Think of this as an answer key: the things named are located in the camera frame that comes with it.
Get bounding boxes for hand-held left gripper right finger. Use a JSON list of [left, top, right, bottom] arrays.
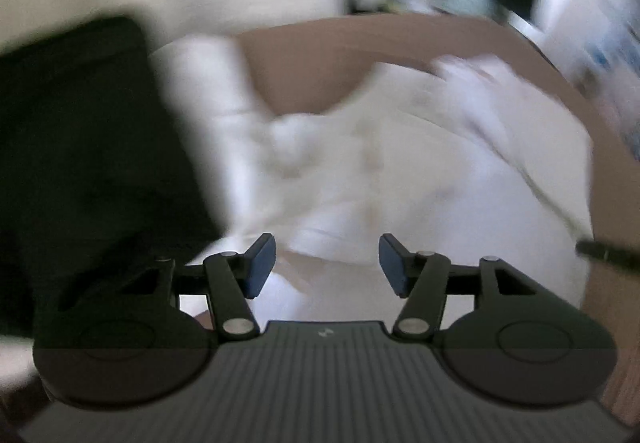
[[378, 233, 541, 339]]

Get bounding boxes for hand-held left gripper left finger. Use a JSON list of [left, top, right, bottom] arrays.
[[117, 233, 277, 339]]

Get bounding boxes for black folded garment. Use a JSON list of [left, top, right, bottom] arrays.
[[0, 16, 226, 339]]

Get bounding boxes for white towel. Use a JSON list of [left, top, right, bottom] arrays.
[[235, 50, 596, 324]]

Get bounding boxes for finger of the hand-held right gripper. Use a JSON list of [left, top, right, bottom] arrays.
[[575, 238, 640, 274]]

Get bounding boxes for cream folded garment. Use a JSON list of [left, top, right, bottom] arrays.
[[150, 34, 281, 244]]

